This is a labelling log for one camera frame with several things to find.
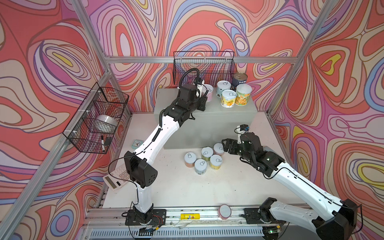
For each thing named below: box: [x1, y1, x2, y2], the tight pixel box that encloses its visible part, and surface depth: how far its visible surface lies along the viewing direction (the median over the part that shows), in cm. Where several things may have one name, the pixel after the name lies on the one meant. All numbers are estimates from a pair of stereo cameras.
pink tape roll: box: [218, 204, 232, 220], surface depth 73 cm
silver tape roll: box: [92, 114, 118, 134], surface depth 74 cm
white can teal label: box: [194, 158, 208, 176], surface depth 88 cm
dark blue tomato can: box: [230, 72, 248, 92], surface depth 76 cm
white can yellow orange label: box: [220, 89, 237, 109], surface depth 75 cm
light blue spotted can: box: [216, 80, 232, 98], surface depth 80 cm
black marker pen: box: [101, 135, 105, 152], surface depth 74 cm
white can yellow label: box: [209, 154, 223, 170], surface depth 90 cm
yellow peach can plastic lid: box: [235, 83, 253, 107], surface depth 74 cm
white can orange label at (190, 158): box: [184, 152, 197, 168], surface depth 90 cm
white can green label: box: [201, 146, 214, 162], surface depth 93 cm
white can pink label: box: [206, 84, 214, 103], surface depth 77 cm
